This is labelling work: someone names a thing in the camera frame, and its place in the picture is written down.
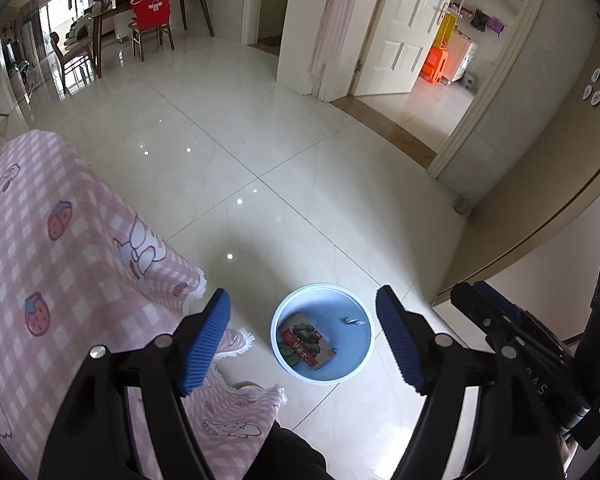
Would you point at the red chair cover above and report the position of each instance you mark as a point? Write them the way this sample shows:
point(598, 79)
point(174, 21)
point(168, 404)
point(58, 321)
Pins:
point(151, 7)

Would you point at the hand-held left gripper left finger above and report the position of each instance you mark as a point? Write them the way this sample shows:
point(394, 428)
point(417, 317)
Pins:
point(207, 340)

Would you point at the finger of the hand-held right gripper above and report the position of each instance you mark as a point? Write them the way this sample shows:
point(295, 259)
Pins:
point(475, 310)
point(500, 305)

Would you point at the wooden dining chair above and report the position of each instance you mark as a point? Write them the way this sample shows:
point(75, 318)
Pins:
point(67, 55)

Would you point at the person's dark clothing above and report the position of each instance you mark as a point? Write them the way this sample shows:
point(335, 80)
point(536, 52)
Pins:
point(295, 455)

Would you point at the white panel door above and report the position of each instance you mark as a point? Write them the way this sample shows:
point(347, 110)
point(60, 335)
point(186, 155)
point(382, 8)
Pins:
point(405, 25)

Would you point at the pink checked tablecloth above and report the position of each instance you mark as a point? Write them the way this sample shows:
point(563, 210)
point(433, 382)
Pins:
point(55, 285)

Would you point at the dark wooden table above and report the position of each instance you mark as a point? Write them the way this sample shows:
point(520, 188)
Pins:
point(115, 10)

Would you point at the yellow plastic stool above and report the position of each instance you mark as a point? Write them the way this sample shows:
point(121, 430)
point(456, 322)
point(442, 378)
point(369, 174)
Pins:
point(447, 30)

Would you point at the grey door stopper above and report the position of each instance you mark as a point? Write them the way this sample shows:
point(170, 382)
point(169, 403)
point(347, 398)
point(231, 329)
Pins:
point(462, 205)

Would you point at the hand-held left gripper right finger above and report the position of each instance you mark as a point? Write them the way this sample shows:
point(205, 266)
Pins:
point(399, 340)

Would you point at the orange plastic stool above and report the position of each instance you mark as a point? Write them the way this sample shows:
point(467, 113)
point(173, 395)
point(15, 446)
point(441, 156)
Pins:
point(434, 65)

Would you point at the white cabinet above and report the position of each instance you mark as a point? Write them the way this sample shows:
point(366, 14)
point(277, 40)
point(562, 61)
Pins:
point(462, 57)

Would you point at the red snack packet in bin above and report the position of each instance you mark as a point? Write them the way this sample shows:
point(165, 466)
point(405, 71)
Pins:
point(307, 342)

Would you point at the blue plastic bin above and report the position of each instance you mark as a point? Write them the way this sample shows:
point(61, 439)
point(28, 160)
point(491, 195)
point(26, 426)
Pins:
point(342, 350)

